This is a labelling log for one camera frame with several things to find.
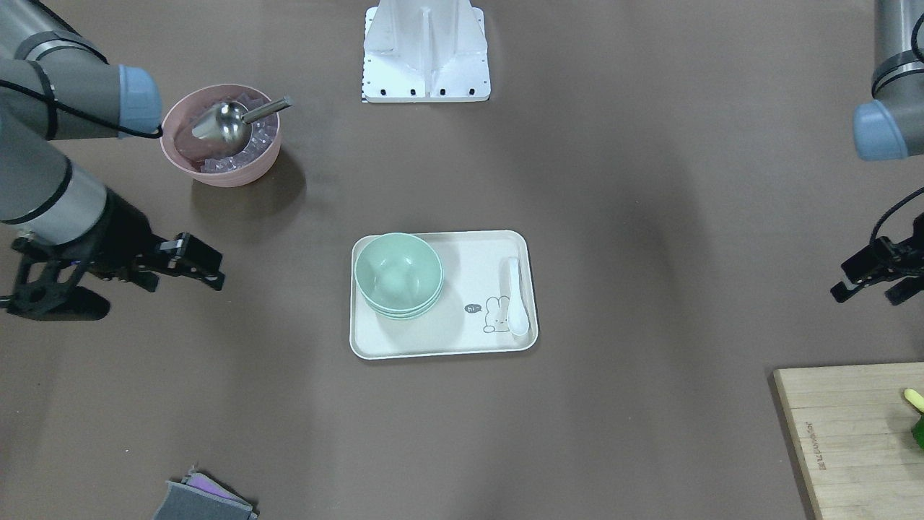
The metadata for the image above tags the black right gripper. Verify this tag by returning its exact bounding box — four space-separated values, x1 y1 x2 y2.
2 190 225 321

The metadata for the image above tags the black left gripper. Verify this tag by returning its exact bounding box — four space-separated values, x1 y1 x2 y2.
829 214 924 306

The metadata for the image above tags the green bowl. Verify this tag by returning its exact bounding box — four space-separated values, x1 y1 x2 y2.
359 290 442 312
372 303 435 320
353 233 443 294

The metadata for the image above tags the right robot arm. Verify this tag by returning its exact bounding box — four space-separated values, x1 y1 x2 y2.
1 1 225 321

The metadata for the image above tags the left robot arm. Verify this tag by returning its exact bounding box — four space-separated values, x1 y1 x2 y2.
829 1 923 306

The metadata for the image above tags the pink bowl with ice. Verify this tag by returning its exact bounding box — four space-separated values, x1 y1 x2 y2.
160 84 282 188

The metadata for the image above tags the yellow plastic knife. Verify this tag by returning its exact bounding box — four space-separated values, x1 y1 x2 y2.
903 388 924 415

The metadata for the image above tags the wooden cutting board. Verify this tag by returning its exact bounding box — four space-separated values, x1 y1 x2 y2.
772 362 923 519

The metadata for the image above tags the metal scoop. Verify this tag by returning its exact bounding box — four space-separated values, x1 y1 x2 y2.
189 96 294 146

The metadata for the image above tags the green lime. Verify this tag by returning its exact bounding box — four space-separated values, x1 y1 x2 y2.
911 414 924 450

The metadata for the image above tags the green bowl on tray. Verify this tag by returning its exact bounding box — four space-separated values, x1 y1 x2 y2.
372 303 435 320

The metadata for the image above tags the grey and pink cloth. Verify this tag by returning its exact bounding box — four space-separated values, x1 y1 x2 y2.
152 469 258 519

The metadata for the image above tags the cream serving tray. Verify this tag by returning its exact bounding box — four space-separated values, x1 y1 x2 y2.
349 230 540 360

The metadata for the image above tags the white plastic spoon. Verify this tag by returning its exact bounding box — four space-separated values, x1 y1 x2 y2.
507 257 529 337

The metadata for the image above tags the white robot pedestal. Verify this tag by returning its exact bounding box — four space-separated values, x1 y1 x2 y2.
361 1 492 103

